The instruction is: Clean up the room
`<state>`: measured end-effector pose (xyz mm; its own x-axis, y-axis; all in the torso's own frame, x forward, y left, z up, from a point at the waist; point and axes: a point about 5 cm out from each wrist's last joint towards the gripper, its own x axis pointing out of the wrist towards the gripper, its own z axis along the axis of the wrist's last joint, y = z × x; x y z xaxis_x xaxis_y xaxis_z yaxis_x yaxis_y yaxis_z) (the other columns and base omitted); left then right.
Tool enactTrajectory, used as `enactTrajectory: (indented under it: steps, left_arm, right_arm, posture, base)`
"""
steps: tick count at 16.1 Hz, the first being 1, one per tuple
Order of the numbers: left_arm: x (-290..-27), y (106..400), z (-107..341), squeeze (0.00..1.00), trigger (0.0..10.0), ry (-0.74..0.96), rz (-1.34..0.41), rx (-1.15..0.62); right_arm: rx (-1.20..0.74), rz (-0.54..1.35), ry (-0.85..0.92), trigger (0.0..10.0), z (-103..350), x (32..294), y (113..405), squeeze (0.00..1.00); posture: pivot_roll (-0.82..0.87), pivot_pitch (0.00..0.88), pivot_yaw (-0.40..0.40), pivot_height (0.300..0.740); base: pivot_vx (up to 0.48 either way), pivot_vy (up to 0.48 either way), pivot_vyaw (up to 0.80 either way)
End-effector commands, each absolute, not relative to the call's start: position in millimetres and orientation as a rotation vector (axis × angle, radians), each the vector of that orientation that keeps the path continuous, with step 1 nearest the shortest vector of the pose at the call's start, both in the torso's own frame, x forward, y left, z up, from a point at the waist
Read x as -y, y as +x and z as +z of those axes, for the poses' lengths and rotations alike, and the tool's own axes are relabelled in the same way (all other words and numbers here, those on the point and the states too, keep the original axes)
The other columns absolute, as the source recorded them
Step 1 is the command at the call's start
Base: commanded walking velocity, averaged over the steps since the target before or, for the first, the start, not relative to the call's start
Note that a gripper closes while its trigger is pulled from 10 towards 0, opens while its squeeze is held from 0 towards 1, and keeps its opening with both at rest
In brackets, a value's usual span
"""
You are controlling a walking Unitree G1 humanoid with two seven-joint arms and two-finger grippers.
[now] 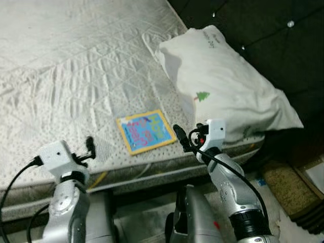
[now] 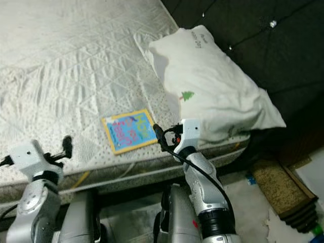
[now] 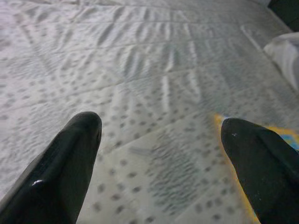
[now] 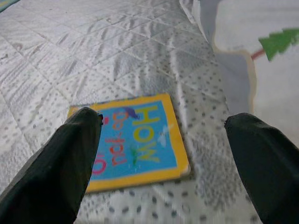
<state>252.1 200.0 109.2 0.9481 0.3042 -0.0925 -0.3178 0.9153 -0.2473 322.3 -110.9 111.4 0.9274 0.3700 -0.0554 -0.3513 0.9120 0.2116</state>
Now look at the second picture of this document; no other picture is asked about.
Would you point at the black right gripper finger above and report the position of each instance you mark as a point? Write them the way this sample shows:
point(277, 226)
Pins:
point(160, 136)

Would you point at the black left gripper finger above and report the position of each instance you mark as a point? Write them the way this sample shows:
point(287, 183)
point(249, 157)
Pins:
point(67, 145)

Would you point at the blue yellow-edged children's book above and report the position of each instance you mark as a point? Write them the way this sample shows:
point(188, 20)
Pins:
point(131, 130)

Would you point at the white tree-print pillow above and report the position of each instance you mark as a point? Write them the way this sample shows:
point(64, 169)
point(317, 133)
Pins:
point(217, 81)

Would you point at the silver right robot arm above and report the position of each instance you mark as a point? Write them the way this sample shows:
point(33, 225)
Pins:
point(210, 197)

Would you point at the grey robot left leg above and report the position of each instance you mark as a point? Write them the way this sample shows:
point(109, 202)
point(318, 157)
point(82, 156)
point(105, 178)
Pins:
point(81, 217)

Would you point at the grey robot leg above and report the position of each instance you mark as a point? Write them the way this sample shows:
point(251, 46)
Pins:
point(81, 217)
point(179, 217)

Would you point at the white quilted mattress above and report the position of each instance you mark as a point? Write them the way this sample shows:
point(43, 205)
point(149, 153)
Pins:
point(81, 76)

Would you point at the grey robot right leg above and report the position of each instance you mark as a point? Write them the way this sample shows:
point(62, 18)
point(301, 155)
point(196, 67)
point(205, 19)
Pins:
point(179, 217)

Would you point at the blue floor tape piece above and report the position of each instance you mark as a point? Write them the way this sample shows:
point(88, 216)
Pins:
point(250, 178)

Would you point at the brown floor mat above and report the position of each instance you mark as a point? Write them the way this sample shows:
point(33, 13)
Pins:
point(286, 192)

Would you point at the black tufted headboard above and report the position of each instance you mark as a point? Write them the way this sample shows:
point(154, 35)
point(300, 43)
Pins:
point(273, 45)

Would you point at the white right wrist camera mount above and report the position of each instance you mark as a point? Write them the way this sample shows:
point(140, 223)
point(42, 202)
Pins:
point(188, 134)

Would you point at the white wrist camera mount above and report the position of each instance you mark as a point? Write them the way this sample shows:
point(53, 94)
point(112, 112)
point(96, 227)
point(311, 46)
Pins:
point(188, 134)
point(30, 157)

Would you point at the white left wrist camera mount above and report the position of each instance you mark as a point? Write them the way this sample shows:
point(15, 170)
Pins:
point(30, 157)

